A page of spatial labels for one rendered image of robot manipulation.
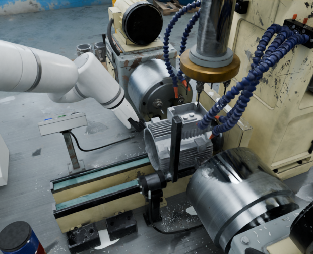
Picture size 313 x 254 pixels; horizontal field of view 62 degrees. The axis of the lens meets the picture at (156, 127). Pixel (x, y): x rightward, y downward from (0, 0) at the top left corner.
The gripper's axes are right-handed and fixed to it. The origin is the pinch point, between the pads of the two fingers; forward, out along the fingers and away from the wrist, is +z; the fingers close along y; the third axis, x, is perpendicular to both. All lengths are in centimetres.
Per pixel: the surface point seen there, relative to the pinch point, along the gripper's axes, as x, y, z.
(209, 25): 33.3, 8.7, -21.7
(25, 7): -100, -547, 57
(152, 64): 17.7, -27.9, 1.5
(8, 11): -131, -547, 44
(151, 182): -5.6, 21.1, 2.7
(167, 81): 17.8, -15.1, 3.4
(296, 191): 34, 30, 53
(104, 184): -25.1, 3.0, 11.1
